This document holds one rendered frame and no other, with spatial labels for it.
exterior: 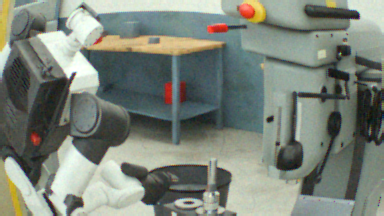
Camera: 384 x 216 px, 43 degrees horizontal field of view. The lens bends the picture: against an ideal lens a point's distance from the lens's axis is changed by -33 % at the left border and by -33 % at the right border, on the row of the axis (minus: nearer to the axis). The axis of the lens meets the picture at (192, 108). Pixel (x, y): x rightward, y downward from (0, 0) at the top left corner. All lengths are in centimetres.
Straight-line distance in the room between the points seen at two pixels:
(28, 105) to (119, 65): 665
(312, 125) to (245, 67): 533
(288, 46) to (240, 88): 547
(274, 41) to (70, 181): 60
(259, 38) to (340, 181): 73
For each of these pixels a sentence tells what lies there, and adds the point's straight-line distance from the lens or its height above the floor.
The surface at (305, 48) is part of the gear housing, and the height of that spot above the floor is 168.
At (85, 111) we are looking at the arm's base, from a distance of 137.
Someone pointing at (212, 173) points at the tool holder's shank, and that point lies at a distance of 192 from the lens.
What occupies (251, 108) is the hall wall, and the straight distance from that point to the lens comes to 693.
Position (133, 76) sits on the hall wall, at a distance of 786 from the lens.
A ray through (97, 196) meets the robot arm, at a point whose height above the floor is 129.
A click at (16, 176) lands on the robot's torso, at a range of 168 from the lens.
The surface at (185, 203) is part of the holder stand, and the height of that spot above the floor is 111.
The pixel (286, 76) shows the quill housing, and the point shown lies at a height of 159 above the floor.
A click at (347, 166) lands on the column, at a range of 204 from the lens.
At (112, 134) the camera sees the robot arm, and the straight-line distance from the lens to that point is 142.
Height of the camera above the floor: 188
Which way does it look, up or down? 14 degrees down
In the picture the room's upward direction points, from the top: straight up
